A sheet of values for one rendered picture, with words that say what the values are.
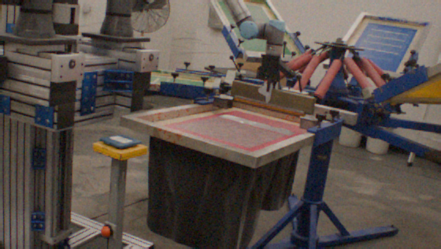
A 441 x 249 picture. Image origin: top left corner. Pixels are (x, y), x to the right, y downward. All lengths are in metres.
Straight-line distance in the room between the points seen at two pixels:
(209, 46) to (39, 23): 5.63
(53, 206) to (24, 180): 0.17
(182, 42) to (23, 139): 5.62
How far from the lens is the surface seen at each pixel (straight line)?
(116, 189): 1.66
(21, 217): 2.29
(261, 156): 1.55
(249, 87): 2.24
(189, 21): 7.50
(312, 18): 6.53
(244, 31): 2.02
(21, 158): 2.19
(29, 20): 1.80
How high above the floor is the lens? 1.43
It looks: 13 degrees down
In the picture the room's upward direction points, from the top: 7 degrees clockwise
